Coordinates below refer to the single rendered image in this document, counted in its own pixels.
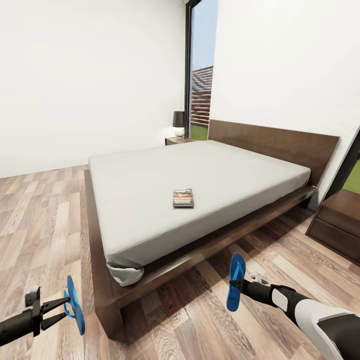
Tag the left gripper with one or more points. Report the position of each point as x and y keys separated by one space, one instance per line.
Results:
x=32 y=321

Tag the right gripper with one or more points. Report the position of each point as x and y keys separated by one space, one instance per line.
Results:
x=249 y=289

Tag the hardback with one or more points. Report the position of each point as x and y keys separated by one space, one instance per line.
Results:
x=183 y=197

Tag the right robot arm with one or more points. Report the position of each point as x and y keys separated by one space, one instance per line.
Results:
x=334 y=331

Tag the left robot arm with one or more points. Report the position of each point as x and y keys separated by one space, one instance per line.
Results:
x=31 y=318

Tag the bed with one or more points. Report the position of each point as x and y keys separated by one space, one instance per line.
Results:
x=242 y=177

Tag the sandal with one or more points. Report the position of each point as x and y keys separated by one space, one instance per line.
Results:
x=78 y=315
x=237 y=272

